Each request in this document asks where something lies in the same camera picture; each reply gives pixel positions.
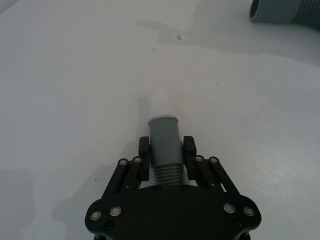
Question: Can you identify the wide grey corrugated hose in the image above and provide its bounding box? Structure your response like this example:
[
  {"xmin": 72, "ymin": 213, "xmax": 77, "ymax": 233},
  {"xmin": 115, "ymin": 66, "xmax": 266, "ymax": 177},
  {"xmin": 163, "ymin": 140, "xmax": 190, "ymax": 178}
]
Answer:
[{"xmin": 248, "ymin": 0, "xmax": 320, "ymax": 31}]

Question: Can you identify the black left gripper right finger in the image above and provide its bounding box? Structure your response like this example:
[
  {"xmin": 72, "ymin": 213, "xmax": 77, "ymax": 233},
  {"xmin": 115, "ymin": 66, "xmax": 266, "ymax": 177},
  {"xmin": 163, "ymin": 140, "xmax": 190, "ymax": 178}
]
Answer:
[{"xmin": 182, "ymin": 135, "xmax": 241, "ymax": 196}]

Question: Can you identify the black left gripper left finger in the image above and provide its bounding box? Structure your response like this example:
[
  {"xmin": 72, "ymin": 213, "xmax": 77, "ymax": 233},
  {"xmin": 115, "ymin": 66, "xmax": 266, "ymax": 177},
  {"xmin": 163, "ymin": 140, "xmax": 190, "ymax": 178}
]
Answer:
[{"xmin": 104, "ymin": 136, "xmax": 152, "ymax": 196}]

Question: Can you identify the white table cloth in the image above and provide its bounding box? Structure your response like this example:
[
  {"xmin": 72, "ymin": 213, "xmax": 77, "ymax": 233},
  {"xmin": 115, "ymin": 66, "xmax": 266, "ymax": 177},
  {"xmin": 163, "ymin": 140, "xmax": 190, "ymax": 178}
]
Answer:
[{"xmin": 0, "ymin": 0, "xmax": 320, "ymax": 240}]

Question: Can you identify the narrow grey corrugated hose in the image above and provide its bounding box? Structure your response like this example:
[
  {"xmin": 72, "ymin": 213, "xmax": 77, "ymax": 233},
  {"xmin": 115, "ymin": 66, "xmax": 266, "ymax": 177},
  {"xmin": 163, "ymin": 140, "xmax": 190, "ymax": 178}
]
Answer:
[{"xmin": 147, "ymin": 114, "xmax": 184, "ymax": 187}]

